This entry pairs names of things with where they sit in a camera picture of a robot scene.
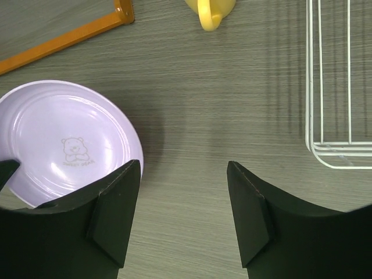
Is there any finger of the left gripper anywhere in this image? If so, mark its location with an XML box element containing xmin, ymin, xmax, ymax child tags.
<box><xmin>0</xmin><ymin>159</ymin><xmax>20</xmax><ymax>191</ymax></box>

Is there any yellow mug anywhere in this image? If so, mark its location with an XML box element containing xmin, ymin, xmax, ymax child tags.
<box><xmin>185</xmin><ymin>0</ymin><xmax>236</xmax><ymax>31</ymax></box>

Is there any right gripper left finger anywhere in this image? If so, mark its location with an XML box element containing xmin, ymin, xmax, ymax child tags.
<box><xmin>1</xmin><ymin>160</ymin><xmax>141</xmax><ymax>278</ymax></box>

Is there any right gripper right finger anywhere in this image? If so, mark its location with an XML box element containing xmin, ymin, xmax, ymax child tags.
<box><xmin>227</xmin><ymin>161</ymin><xmax>371</xmax><ymax>278</ymax></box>

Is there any orange wooden rack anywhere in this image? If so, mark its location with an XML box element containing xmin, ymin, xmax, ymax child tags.
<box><xmin>1</xmin><ymin>1</ymin><xmax>134</xmax><ymax>74</ymax></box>

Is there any purple plate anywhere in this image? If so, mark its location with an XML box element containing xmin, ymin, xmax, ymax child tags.
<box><xmin>1</xmin><ymin>80</ymin><xmax>144</xmax><ymax>208</ymax></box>

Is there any white wire dish rack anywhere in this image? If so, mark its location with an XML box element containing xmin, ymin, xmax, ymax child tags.
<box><xmin>305</xmin><ymin>1</ymin><xmax>371</xmax><ymax>170</ymax></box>

